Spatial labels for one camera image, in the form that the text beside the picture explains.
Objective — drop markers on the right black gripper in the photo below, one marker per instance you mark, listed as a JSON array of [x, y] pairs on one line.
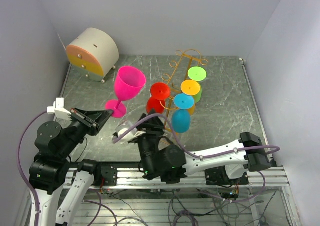
[[154, 127]]

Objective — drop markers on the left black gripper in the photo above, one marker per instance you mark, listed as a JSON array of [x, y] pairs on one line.
[[92, 119]]

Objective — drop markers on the pink plastic wine glass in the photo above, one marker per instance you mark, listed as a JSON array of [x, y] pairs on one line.
[[128, 84]]

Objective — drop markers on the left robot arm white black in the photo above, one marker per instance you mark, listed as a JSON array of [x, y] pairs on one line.
[[53, 143]]

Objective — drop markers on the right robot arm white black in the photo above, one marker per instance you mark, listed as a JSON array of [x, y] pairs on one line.
[[161, 157]]

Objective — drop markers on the red plastic wine glass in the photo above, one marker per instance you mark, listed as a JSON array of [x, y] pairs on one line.
[[159, 93]]

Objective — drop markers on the blue plastic wine glass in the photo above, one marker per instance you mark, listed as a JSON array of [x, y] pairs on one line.
[[181, 118]]

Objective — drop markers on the orange plastic wine glass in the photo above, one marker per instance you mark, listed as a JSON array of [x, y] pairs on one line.
[[194, 89]]

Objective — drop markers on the green plastic wine glass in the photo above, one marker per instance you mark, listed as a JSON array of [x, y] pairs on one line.
[[197, 74]]

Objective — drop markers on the round cream mini drawer cabinet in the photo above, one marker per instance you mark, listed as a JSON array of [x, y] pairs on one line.
[[93, 53]]

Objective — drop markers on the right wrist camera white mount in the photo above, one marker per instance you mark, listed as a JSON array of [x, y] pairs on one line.
[[125, 133]]

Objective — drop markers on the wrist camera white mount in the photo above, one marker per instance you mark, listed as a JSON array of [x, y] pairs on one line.
[[58, 109], [125, 133]]

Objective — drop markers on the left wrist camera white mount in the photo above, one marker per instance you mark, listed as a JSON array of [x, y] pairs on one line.
[[58, 109]]

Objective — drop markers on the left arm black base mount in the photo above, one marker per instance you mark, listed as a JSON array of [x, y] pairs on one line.
[[107, 175]]

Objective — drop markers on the gold wire wine glass rack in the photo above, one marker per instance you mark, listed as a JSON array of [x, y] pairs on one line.
[[186, 59]]

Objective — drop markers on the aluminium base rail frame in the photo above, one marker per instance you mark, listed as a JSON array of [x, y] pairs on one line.
[[130, 174]]

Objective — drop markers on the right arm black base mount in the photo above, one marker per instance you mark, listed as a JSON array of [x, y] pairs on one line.
[[218, 176]]

